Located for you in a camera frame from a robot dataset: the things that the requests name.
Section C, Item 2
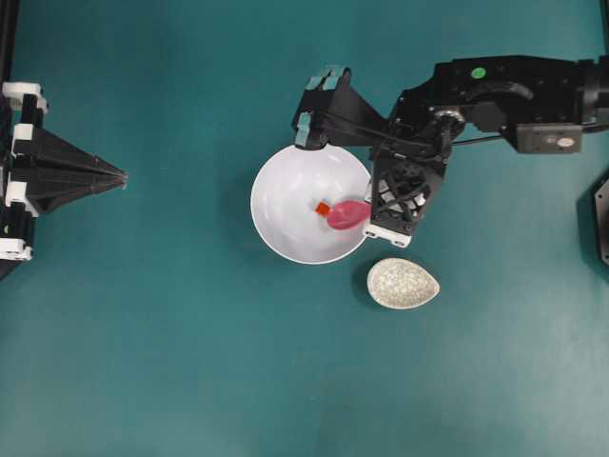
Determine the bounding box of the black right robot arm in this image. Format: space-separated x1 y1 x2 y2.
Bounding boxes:
292 55 608 248

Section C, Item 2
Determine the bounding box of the small red block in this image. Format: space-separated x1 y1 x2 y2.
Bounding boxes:
316 202 331 217

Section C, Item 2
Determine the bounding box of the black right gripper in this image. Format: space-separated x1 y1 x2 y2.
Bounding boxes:
293 65 447 248

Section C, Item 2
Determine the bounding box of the black aluminium frame rail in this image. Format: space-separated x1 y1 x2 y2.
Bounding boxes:
0 0 20 83

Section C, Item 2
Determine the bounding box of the pink plastic spoon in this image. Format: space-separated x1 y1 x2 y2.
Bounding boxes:
325 200 371 230

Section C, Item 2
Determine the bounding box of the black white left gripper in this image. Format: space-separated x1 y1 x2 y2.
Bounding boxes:
1 82 128 261

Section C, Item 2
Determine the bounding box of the speckled egg-shaped dish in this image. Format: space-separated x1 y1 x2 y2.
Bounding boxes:
366 258 441 310

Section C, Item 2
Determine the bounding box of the black camera cable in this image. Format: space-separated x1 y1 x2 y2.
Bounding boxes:
446 121 609 147

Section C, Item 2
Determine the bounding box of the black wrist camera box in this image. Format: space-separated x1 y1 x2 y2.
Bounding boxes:
516 124 583 154

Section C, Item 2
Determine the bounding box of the black arm base right edge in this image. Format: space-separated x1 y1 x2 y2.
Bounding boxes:
577 169 608 274

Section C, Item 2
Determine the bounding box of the white round bowl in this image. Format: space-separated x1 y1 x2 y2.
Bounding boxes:
250 146 370 265

